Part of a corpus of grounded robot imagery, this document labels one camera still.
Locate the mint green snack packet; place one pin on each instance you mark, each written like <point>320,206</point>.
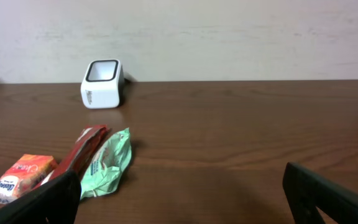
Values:
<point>107,166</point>

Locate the small orange tissue pack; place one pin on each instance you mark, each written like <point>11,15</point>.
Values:
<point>24,175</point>

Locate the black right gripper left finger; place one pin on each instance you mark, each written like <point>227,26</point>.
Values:
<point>56,201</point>

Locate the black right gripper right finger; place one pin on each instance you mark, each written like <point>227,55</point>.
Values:
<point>308,193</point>

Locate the orange brown snack bar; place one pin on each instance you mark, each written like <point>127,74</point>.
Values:
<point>84,148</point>

